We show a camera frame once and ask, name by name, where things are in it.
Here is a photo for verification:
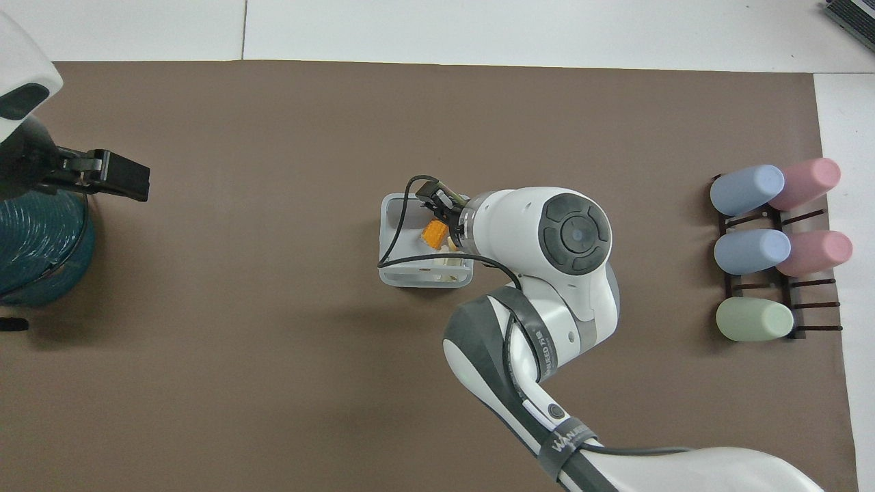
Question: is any blue plastic cup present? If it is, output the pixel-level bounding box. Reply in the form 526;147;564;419
710;164;786;217
713;228;792;276

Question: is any teal ribbed bin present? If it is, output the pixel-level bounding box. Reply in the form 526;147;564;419
0;190;96;308

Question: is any beige paper trash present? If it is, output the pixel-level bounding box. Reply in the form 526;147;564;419
440;238;468;282

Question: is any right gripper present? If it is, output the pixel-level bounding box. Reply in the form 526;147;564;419
425;186;470;232

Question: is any green plastic cup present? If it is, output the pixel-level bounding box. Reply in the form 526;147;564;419
715;297;795;343

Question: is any grey plastic tray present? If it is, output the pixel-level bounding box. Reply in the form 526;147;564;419
378;193;474;288

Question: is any black wire cup rack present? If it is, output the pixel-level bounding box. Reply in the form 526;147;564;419
710;174;844;341

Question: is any pink plastic cup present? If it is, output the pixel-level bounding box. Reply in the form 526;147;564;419
777;230;854;278
768;158;842;212

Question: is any dark ribbed device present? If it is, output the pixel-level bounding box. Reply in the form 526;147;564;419
823;0;875;36

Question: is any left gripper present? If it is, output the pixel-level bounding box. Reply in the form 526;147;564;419
0;116;64;201

